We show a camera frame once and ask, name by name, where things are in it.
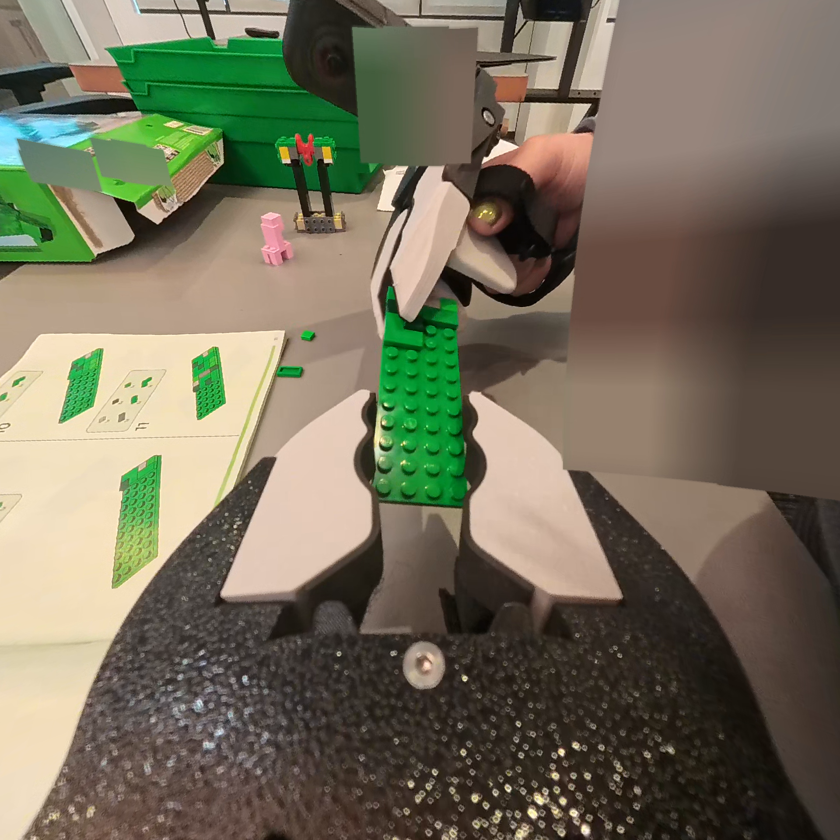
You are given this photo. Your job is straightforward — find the building instruction booklet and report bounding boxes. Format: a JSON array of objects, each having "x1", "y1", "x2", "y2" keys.
[{"x1": 0, "y1": 330, "x2": 288, "y2": 648}]

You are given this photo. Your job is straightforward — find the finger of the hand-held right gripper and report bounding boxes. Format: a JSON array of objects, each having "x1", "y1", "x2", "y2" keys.
[
  {"x1": 451, "y1": 197, "x2": 522, "y2": 295},
  {"x1": 371, "y1": 164, "x2": 475, "y2": 324}
]

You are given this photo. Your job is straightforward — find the small pink brick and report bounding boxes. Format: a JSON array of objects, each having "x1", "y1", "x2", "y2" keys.
[{"x1": 258, "y1": 210, "x2": 296, "y2": 269}]

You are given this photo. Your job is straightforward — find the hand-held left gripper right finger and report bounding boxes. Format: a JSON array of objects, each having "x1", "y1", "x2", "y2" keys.
[{"x1": 461, "y1": 392, "x2": 626, "y2": 606}]

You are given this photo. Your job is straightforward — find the person's right hand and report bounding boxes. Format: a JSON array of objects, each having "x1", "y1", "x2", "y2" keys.
[{"x1": 466, "y1": 130, "x2": 594, "y2": 300}]

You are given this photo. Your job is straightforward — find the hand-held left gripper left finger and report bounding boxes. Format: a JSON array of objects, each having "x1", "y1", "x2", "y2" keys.
[{"x1": 224, "y1": 390, "x2": 384, "y2": 606}]

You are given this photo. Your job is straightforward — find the green brick set box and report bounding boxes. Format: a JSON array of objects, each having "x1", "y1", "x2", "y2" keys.
[{"x1": 0, "y1": 111, "x2": 225, "y2": 265}]

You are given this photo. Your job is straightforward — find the green plastic bin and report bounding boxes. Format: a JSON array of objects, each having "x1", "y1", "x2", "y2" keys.
[{"x1": 107, "y1": 36, "x2": 396, "y2": 196}]

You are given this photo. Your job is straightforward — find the black brick tower model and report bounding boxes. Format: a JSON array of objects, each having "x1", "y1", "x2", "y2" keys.
[{"x1": 275, "y1": 132, "x2": 350, "y2": 236}]

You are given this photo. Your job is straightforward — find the green studded brick plate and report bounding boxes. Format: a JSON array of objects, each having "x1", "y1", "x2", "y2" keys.
[{"x1": 373, "y1": 287, "x2": 472, "y2": 509}]

